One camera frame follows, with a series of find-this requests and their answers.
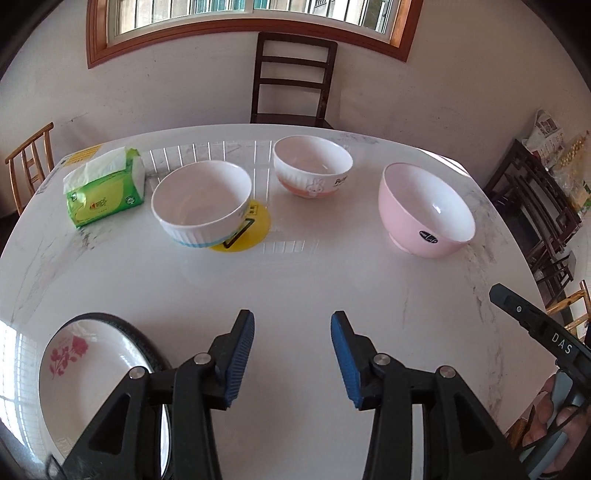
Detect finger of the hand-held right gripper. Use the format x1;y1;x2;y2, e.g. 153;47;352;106
489;283;552;340

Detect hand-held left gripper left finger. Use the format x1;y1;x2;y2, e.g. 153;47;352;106
60;309;256;480

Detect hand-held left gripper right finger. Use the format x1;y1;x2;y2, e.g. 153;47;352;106
331;310;522;480

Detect pink bowl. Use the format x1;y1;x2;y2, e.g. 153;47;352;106
378;162;476;258

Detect white bowl with blue stripe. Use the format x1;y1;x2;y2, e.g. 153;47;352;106
151;160;253;248

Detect white plate with red flowers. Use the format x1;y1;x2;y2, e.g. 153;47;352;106
38;316;171;467

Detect white bowl with rabbit print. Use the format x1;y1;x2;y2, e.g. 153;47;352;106
272;135;354;199

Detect person's right hand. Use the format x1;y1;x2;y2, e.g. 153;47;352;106
527;375;559;445

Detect light bamboo chair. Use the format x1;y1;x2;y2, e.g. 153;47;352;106
547;279;591;342
4;122;56;217

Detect stacked dark wooden chairs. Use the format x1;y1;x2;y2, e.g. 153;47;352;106
482;138;583;310

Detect round yellow sticker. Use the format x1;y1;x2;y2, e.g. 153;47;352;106
209;199;273;253

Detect pile of plastic bags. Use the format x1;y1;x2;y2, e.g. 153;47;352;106
526;108;591;208

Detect green tissue pack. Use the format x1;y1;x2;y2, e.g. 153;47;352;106
62;147;145;229

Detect dark wooden chair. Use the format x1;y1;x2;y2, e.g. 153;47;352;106
250;32;339;130

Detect wooden framed window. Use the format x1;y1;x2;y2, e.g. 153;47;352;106
86;0;424;69

